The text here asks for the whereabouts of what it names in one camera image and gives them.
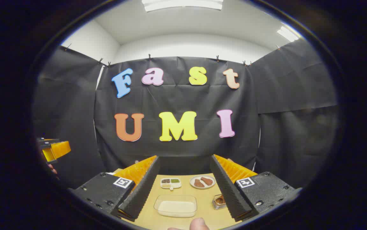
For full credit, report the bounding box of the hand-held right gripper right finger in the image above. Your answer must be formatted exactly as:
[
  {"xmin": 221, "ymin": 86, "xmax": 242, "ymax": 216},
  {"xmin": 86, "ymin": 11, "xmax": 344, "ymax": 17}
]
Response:
[{"xmin": 210, "ymin": 154, "xmax": 302, "ymax": 222}]

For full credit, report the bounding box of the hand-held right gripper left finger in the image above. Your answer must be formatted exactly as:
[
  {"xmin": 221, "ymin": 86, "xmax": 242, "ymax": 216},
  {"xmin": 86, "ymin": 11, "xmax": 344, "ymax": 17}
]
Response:
[{"xmin": 70, "ymin": 156, "xmax": 161, "ymax": 222}]

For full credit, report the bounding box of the small clear chopstick holder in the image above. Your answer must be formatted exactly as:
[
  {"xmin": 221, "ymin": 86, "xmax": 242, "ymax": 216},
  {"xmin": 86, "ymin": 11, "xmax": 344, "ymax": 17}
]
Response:
[{"xmin": 212, "ymin": 194, "xmax": 227, "ymax": 210}]

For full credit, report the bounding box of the clear container of rice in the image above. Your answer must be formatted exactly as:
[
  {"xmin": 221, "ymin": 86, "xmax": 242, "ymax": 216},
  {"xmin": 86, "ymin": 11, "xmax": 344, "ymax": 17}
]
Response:
[{"xmin": 154, "ymin": 195, "xmax": 198, "ymax": 218}]

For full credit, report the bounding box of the white round plate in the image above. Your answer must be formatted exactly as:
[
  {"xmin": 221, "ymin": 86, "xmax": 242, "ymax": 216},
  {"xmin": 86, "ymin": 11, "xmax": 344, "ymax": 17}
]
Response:
[{"xmin": 190, "ymin": 175, "xmax": 216, "ymax": 189}]

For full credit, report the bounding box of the white divided dish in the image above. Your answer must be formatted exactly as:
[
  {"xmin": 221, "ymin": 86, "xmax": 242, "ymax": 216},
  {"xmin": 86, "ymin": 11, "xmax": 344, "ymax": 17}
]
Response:
[{"xmin": 160, "ymin": 178, "xmax": 182, "ymax": 191}]

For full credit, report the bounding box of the black backdrop cloth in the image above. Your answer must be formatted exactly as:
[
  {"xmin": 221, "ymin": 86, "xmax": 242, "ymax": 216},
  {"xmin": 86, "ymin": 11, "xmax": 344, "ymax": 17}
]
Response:
[{"xmin": 32, "ymin": 38, "xmax": 339, "ymax": 189}]

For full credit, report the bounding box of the short ceiling light panel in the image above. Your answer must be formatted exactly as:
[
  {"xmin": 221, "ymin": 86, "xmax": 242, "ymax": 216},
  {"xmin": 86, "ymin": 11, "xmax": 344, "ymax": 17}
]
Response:
[{"xmin": 277, "ymin": 26, "xmax": 299, "ymax": 42}]

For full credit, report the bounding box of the long ceiling light panel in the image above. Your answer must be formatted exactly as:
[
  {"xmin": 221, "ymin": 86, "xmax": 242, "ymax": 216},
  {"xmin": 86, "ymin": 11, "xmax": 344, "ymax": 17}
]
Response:
[{"xmin": 141, "ymin": 0, "xmax": 224, "ymax": 12}]

